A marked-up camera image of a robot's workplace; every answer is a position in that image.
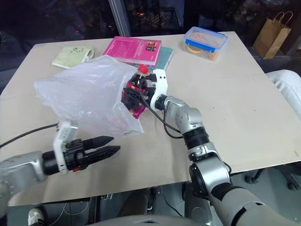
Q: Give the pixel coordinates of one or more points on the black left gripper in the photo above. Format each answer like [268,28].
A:
[75,156]

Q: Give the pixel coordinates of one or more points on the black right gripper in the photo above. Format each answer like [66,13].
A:
[148,90]

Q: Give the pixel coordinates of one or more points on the clear plastic bag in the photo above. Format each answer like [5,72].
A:
[84,94]

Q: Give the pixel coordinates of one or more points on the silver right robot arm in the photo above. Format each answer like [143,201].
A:
[207,164]

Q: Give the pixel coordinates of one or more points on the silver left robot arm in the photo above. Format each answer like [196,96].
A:
[22,164]

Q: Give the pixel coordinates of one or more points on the brown paper bag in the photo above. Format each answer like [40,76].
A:
[272,37]

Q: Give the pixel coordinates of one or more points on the pink book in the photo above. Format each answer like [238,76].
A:
[134,50]

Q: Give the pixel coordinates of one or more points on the teal book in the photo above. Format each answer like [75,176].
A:
[165,57]

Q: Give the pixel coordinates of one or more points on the pale green cloth pouch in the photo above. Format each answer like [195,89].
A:
[73,56]

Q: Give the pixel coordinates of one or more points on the grey rounded robot body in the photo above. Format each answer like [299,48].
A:
[150,221]

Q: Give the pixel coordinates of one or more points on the clear container with blue lid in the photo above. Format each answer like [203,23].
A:
[204,41]

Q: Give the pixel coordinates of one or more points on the white and black shoe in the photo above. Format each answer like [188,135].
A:
[35,216]

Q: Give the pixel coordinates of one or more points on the black chair wheel base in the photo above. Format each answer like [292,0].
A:
[258,175]

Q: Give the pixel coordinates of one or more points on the white upholstered chair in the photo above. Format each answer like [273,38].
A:
[288,87]

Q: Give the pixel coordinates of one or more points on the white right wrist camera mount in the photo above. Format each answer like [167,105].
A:
[160,82]

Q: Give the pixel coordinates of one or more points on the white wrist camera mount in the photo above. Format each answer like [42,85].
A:
[63,139]
[160,82]

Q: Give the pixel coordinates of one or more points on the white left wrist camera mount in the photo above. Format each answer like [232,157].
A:
[63,139]

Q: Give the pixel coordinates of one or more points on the grey window frame post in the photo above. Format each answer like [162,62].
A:
[120,16]

